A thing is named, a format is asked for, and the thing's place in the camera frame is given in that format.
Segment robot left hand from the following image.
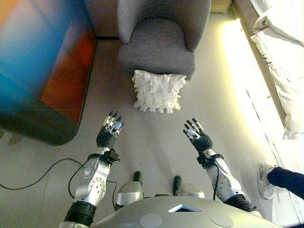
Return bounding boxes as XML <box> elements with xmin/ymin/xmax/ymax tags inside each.
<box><xmin>96</xmin><ymin>111</ymin><xmax>124</xmax><ymax>150</ymax></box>

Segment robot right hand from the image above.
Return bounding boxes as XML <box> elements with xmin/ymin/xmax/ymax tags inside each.
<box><xmin>182</xmin><ymin>118</ymin><xmax>213</xmax><ymax>154</ymax></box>

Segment white fringed cushion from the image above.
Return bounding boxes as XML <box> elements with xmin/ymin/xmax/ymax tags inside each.
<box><xmin>132</xmin><ymin>69</ymin><xmax>188</xmax><ymax>114</ymax></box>

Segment silver robot right leg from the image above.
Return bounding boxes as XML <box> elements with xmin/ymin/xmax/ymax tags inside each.
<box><xmin>172</xmin><ymin>175</ymin><xmax>205</xmax><ymax>199</ymax></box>

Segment silver robot leg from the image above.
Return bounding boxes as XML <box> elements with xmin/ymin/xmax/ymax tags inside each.
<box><xmin>115</xmin><ymin>171</ymin><xmax>144</xmax><ymax>211</ymax></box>
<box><xmin>172</xmin><ymin>175</ymin><xmax>205</xmax><ymax>199</ymax></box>

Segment silver robot left leg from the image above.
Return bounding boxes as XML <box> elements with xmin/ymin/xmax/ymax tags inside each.
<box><xmin>115</xmin><ymin>171</ymin><xmax>144</xmax><ymax>211</ymax></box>

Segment silver robot torso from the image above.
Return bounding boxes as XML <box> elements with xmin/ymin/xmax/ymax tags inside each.
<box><xmin>91</xmin><ymin>196</ymin><xmax>283</xmax><ymax>228</ymax></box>

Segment white sneaker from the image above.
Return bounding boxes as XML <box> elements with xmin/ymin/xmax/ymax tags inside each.
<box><xmin>258</xmin><ymin>163</ymin><xmax>277</xmax><ymax>200</ymax></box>

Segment person leg dark trousers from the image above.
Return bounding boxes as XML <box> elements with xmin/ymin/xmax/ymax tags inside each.
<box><xmin>267</xmin><ymin>166</ymin><xmax>304</xmax><ymax>200</ymax></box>

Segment dark colourful glossy cabinet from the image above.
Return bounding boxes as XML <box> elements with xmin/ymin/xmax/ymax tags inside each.
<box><xmin>0</xmin><ymin>0</ymin><xmax>98</xmax><ymax>146</ymax></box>

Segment grey fabric armchair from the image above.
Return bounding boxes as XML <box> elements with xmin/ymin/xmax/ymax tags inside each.
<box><xmin>116</xmin><ymin>0</ymin><xmax>212</xmax><ymax>81</ymax></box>

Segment white fringed blanket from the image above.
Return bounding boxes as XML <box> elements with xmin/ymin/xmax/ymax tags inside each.
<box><xmin>250</xmin><ymin>0</ymin><xmax>304</xmax><ymax>141</ymax></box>

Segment bed with white sheet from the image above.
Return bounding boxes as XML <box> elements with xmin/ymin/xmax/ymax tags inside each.
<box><xmin>234</xmin><ymin>0</ymin><xmax>304</xmax><ymax>214</ymax></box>

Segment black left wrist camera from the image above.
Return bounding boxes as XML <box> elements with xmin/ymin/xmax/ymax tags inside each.
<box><xmin>103</xmin><ymin>149</ymin><xmax>121</xmax><ymax>164</ymax></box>

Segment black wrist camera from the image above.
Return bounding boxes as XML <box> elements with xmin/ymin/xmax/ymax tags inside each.
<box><xmin>103</xmin><ymin>149</ymin><xmax>121</xmax><ymax>164</ymax></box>
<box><xmin>196</xmin><ymin>154</ymin><xmax>210</xmax><ymax>167</ymax></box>

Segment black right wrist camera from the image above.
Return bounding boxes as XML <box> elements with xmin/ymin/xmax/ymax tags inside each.
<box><xmin>196</xmin><ymin>154</ymin><xmax>210</xmax><ymax>167</ymax></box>

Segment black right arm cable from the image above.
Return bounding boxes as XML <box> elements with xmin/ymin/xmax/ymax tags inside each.
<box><xmin>212</xmin><ymin>163</ymin><xmax>220</xmax><ymax>201</ymax></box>

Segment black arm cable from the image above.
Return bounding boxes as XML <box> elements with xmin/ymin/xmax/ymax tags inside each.
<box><xmin>212</xmin><ymin>163</ymin><xmax>220</xmax><ymax>201</ymax></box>
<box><xmin>68</xmin><ymin>161</ymin><xmax>90</xmax><ymax>200</ymax></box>

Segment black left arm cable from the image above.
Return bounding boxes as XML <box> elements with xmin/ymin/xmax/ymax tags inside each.
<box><xmin>68</xmin><ymin>161</ymin><xmax>90</xmax><ymax>200</ymax></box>

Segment black floor cable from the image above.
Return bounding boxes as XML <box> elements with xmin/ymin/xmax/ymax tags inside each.
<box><xmin>0</xmin><ymin>158</ymin><xmax>83</xmax><ymax>190</ymax></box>

